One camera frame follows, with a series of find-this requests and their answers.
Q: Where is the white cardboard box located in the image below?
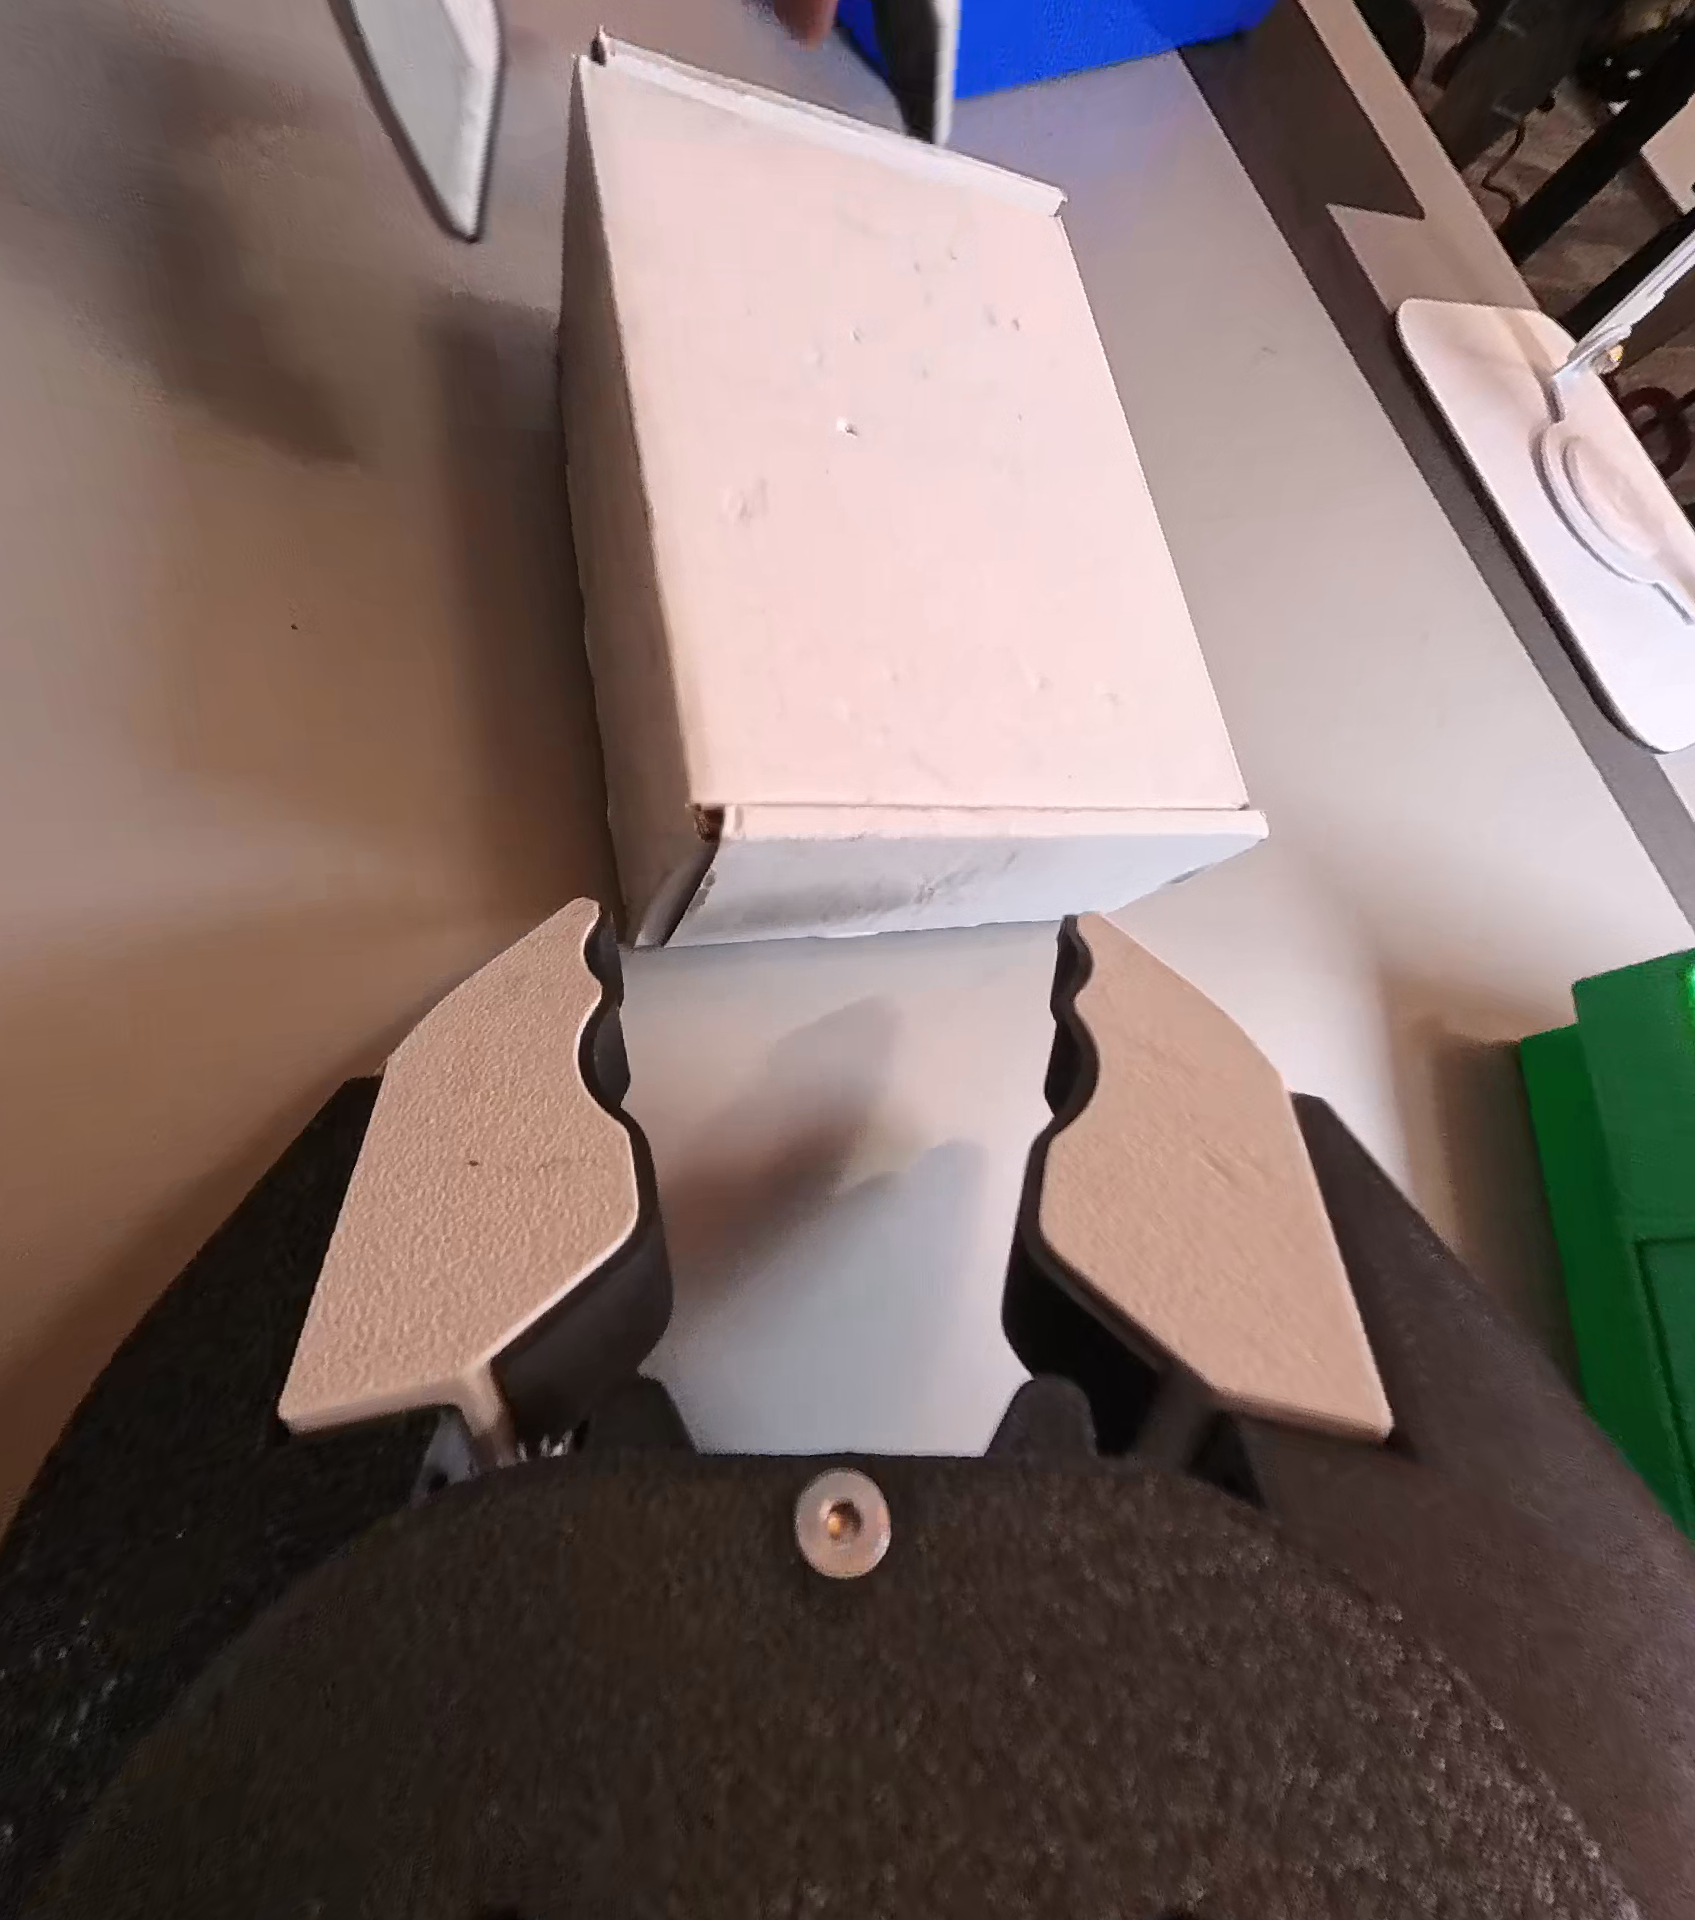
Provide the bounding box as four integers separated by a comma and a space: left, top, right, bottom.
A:
559, 33, 1267, 952

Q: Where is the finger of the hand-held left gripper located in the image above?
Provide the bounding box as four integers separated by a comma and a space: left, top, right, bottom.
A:
871, 0, 964, 147
330, 0, 507, 244

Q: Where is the blue plastic bin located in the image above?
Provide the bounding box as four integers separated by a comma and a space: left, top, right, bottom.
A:
833, 0, 1292, 98

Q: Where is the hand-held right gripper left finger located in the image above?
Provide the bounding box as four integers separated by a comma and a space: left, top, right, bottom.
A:
276, 895, 676, 1464

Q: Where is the green plastic bin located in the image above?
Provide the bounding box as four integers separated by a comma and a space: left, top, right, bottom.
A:
1515, 925, 1695, 1920

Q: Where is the white metal stand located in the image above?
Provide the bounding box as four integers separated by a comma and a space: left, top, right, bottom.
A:
1395, 133, 1695, 756

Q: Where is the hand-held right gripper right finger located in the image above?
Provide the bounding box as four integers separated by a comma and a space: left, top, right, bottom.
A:
1003, 914, 1395, 1464

